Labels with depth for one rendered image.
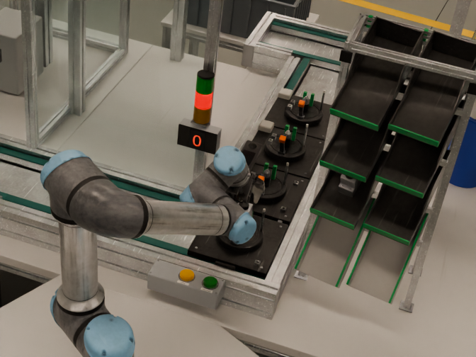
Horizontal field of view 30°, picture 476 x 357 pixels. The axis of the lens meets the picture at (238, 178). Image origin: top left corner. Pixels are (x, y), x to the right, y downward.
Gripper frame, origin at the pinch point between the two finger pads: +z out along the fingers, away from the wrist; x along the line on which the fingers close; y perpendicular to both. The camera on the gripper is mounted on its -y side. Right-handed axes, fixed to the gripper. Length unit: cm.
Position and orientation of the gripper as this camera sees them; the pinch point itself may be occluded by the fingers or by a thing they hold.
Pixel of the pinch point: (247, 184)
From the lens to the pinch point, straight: 253.3
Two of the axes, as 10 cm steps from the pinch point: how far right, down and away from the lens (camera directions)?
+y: -3.0, 9.3, -2.0
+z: 1.3, 2.5, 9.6
